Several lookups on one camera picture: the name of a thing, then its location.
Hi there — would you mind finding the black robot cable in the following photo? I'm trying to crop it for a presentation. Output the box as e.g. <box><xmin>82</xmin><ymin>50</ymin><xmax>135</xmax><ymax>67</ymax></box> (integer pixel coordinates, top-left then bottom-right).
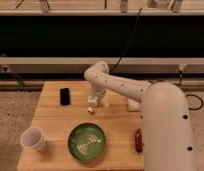
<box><xmin>185</xmin><ymin>93</ymin><xmax>204</xmax><ymax>111</ymax></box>

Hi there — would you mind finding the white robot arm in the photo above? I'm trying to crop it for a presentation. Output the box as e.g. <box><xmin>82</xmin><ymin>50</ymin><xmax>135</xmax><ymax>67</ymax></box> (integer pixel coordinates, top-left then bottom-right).
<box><xmin>84</xmin><ymin>61</ymin><xmax>197</xmax><ymax>171</ymax></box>

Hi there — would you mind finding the black hanging cable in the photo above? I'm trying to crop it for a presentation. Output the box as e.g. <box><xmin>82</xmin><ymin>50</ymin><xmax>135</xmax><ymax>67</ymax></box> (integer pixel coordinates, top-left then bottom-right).
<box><xmin>108</xmin><ymin>7</ymin><xmax>143</xmax><ymax>73</ymax></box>

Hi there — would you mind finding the green ceramic bowl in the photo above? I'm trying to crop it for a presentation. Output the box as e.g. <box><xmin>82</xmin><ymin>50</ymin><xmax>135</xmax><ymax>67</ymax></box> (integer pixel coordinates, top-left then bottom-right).
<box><xmin>68</xmin><ymin>123</ymin><xmax>106</xmax><ymax>163</ymax></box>

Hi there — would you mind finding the white soap bar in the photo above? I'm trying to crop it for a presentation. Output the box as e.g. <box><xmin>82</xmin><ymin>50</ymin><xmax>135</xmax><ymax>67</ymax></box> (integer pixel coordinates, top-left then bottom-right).
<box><xmin>128</xmin><ymin>99</ymin><xmax>140</xmax><ymax>112</ymax></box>

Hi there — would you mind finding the white paper cup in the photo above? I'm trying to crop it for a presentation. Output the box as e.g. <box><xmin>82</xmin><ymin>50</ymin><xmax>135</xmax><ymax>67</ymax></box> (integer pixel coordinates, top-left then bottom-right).
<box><xmin>20</xmin><ymin>127</ymin><xmax>46</xmax><ymax>151</ymax></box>

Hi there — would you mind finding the black rectangular block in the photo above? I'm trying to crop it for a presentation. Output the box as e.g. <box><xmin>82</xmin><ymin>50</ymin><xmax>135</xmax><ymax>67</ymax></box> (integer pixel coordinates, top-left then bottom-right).
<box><xmin>60</xmin><ymin>88</ymin><xmax>70</xmax><ymax>105</ymax></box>

